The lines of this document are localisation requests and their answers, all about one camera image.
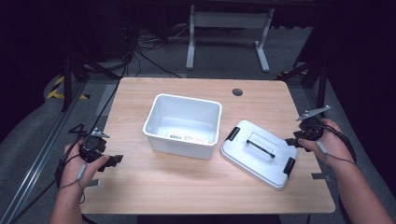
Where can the grey metal floor rail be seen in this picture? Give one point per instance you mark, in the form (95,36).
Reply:
(34,158)

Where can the white paper label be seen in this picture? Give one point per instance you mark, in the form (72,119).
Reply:
(188,138)

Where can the grey metal desk frame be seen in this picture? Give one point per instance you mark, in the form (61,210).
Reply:
(229,21)

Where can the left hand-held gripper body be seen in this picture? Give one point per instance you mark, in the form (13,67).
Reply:
(91,147)

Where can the white plastic storage box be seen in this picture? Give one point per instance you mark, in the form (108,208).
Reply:
(182,124)

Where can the yellow and black floor tape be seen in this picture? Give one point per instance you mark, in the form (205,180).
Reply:
(56,91)

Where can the black tripod stand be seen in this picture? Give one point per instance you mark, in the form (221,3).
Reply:
(314,77)
(73,71)

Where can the person's right hand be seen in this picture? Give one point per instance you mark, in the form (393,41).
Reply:
(334,146)

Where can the person's left hand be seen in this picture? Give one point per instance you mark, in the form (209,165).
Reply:
(73,168)

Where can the grey tape piece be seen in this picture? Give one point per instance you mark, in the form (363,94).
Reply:
(320,176)
(94,183)

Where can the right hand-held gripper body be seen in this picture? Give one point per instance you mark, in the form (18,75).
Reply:
(311,129)

